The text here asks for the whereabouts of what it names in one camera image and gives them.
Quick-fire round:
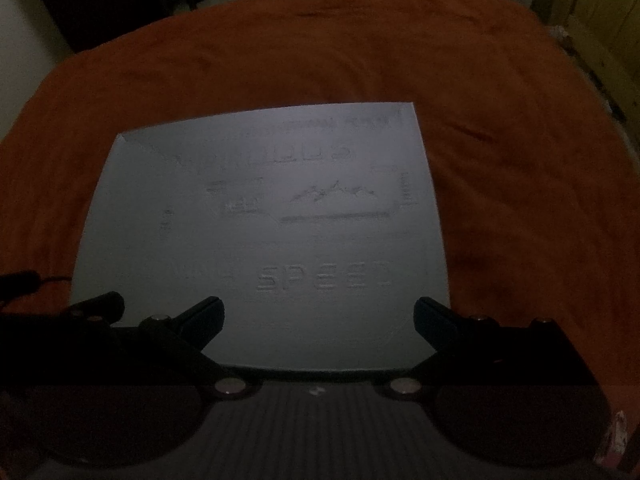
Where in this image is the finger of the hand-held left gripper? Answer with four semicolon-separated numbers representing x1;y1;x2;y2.
62;291;126;327

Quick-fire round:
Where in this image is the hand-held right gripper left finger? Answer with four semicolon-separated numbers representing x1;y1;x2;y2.
47;296;261;401

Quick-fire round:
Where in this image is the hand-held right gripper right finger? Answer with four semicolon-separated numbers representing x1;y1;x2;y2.
385;296;601;401

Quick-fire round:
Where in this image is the white box lid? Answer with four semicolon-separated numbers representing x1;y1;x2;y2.
70;101;448;376

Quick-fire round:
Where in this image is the red blanket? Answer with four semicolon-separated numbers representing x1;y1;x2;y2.
0;0;640;480

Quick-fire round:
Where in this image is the dark wardrobe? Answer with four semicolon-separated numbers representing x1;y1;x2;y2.
25;0;191;53

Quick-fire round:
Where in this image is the yellow wooden cabinet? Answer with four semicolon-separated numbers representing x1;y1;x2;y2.
530;0;640;126

